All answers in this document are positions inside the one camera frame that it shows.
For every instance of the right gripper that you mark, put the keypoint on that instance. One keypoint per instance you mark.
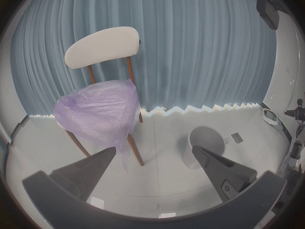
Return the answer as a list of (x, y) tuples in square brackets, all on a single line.
[(300, 115)]

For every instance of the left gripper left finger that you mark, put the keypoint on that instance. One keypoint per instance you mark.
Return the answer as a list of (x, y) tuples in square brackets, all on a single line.
[(81, 173)]

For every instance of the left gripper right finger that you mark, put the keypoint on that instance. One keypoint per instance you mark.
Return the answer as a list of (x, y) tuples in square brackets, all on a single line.
[(221, 173)]

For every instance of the white trash bin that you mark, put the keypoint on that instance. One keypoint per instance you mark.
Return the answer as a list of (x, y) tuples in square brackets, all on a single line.
[(207, 137)]

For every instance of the purple plastic bag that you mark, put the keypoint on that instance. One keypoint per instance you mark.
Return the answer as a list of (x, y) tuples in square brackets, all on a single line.
[(95, 113)]

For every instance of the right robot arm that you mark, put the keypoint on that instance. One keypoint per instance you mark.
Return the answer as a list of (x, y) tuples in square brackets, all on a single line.
[(296, 150)]

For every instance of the white and blue litter box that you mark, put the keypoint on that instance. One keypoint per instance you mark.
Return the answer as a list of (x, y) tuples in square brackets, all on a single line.
[(271, 116)]

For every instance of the white wooden chair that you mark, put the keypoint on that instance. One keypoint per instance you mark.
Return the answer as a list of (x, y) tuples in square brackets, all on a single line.
[(102, 44)]

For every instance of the blue-green curtain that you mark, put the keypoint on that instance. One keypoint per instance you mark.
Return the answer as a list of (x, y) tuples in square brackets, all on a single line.
[(178, 44)]

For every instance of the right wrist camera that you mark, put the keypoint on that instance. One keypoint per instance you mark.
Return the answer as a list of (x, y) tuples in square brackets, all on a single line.
[(300, 103)]

